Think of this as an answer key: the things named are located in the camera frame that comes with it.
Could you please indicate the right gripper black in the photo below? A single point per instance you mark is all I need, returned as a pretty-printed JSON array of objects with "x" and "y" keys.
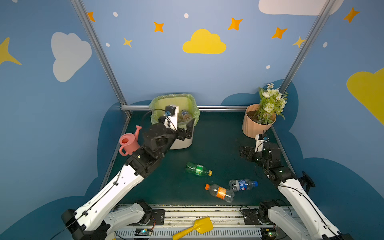
[{"x": 248, "y": 153}]

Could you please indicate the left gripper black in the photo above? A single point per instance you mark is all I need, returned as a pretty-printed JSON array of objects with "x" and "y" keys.
[{"x": 182, "y": 134}]

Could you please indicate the pepsi bottle blue cap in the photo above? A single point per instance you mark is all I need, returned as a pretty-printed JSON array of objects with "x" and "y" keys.
[
  {"x": 242, "y": 185},
  {"x": 184, "y": 116}
]

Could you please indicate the green plastic bottle yellow cap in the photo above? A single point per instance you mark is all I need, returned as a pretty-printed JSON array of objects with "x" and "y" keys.
[{"x": 197, "y": 169}]

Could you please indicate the clear bottle orange label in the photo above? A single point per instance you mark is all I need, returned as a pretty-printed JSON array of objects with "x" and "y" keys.
[{"x": 220, "y": 192}]

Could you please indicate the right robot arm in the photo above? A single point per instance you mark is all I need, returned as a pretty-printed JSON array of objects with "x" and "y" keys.
[{"x": 314, "y": 225}]

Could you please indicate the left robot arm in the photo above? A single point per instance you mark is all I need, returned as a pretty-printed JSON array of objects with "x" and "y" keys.
[{"x": 96, "y": 219}]

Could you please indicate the green bin liner bag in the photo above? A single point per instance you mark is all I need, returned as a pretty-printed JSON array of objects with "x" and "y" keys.
[{"x": 183, "y": 101}]

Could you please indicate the white artificial flower plant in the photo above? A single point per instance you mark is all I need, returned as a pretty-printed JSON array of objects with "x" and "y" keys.
[{"x": 272, "y": 103}]

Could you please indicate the pink watering can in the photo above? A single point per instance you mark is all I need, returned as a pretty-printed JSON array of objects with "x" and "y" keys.
[{"x": 129, "y": 142}]

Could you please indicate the right controller board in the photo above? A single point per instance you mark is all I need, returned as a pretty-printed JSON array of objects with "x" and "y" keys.
[{"x": 268, "y": 234}]

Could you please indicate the controller board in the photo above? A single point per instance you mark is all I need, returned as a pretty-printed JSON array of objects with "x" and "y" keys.
[
  {"x": 268, "y": 234},
  {"x": 143, "y": 233}
]

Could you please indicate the yellow toy shovel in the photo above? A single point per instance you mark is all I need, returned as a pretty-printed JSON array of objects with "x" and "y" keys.
[{"x": 202, "y": 225}]

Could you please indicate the left controller board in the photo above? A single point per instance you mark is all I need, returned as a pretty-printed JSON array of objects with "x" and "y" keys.
[{"x": 143, "y": 233}]

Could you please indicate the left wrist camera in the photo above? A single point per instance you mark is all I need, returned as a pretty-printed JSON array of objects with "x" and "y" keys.
[{"x": 170, "y": 117}]

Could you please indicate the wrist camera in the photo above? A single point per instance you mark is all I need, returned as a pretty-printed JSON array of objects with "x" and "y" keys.
[
  {"x": 170, "y": 117},
  {"x": 260, "y": 140}
]

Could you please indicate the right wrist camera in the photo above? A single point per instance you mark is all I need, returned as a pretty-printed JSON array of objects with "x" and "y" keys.
[{"x": 260, "y": 140}]

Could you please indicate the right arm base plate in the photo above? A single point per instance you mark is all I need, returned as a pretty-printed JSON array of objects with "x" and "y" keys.
[{"x": 251, "y": 216}]

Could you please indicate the aluminium back frame rail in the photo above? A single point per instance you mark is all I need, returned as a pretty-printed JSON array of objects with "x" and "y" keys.
[{"x": 201, "y": 108}]

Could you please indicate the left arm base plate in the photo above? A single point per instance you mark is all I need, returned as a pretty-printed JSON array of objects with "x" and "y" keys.
[{"x": 154, "y": 217}]

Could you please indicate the left aluminium frame post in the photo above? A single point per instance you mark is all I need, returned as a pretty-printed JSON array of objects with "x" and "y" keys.
[{"x": 88, "y": 26}]

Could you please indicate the aluminium frame post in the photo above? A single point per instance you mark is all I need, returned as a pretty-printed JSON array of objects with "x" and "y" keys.
[
  {"x": 306, "y": 46},
  {"x": 88, "y": 26}
]

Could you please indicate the right aluminium frame post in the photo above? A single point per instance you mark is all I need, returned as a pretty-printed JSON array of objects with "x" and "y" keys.
[{"x": 306, "y": 46}]

